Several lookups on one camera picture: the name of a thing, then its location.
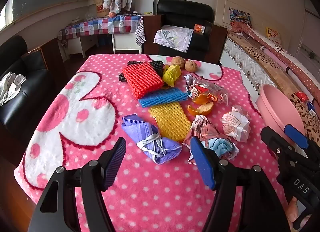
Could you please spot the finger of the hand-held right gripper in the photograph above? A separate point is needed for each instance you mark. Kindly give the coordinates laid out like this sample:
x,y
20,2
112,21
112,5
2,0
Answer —
x,y
296,135
272,141

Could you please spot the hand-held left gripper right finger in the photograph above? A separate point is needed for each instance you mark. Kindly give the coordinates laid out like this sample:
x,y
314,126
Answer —
x,y
202,164

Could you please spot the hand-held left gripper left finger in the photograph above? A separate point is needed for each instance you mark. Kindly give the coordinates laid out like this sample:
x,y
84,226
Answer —
x,y
113,167

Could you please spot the pink plastic basin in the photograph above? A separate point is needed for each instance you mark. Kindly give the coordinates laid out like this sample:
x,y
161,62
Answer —
x,y
277,106

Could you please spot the pink cloud-print wrapper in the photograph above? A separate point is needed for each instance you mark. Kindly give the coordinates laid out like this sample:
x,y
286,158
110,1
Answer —
x,y
205,129

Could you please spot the person's right hand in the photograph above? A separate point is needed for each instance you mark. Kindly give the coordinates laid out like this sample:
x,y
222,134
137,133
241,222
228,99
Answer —
x,y
290,213

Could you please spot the blue snack packet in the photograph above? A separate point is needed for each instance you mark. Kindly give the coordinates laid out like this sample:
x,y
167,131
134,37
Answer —
x,y
311,108

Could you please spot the pink polka dot blanket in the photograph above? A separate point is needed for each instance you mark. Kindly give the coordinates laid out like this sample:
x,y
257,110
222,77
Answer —
x,y
140,192

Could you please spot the white crumpled paper wrapper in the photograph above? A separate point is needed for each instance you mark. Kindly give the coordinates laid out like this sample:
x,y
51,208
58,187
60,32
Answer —
x,y
237,124

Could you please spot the red snack packet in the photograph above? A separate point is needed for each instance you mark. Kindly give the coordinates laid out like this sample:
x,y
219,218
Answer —
x,y
300,96

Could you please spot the purple face mask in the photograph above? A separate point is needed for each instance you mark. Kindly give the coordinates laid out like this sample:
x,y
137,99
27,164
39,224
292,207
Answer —
x,y
140,131

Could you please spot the large orange peel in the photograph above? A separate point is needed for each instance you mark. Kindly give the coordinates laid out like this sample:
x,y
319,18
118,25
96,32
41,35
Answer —
x,y
202,111

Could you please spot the yellow foam fruit net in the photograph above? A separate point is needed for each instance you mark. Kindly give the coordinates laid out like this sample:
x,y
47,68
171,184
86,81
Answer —
x,y
170,121

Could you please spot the small orange peel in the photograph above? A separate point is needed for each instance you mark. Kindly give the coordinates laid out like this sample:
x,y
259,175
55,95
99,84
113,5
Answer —
x,y
201,99

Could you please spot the red dotted quilt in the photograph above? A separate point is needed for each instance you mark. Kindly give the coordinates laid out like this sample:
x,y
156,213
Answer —
x,y
295,66

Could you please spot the clear crinkled plastic wrapper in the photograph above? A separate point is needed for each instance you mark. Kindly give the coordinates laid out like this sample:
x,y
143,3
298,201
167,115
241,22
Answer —
x,y
215,91

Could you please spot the brown patterned bed sheet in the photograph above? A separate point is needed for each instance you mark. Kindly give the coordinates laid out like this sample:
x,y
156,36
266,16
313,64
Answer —
x,y
265,64

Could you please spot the blue foam fruit net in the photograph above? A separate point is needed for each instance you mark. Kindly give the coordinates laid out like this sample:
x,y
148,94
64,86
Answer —
x,y
162,96

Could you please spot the red foam fruit net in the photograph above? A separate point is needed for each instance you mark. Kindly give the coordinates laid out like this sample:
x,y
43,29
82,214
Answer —
x,y
143,79

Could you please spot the yellow plastic bag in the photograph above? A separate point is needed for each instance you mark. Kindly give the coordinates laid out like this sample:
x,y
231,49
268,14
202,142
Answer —
x,y
171,74

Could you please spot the brown walnut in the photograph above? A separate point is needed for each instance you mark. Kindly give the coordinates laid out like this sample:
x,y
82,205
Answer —
x,y
178,61
191,66

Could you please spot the black foam fruit net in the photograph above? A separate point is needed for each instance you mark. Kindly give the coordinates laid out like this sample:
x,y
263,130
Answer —
x,y
157,66

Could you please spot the black leather sofa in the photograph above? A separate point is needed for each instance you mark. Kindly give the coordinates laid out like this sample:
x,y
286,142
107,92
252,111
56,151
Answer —
x,y
27,89

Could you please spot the white side table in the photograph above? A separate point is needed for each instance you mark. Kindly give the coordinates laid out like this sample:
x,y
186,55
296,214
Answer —
x,y
80,44

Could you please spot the white crumpled cloth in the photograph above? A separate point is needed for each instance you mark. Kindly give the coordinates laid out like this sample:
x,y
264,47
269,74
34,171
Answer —
x,y
11,88

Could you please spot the white floral pillow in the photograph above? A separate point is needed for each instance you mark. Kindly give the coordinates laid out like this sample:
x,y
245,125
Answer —
x,y
173,38

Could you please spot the colourful printed pillow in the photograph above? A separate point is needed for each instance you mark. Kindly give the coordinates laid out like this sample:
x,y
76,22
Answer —
x,y
240,16

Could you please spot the dark wooden side table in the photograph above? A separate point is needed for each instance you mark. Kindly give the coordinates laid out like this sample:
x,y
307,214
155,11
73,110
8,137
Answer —
x,y
47,54

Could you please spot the small orange box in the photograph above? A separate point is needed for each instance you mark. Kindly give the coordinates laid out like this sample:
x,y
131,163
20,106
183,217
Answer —
x,y
200,28

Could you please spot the checked tablecloth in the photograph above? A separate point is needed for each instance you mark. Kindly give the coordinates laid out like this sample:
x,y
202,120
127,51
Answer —
x,y
105,25

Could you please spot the small red fruit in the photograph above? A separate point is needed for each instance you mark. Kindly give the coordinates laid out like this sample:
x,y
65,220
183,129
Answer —
x,y
112,14

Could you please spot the black leather armchair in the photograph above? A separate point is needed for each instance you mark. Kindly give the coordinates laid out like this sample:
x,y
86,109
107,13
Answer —
x,y
185,9

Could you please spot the beige paper bag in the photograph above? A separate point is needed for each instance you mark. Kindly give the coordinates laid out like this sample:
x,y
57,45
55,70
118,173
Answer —
x,y
99,6

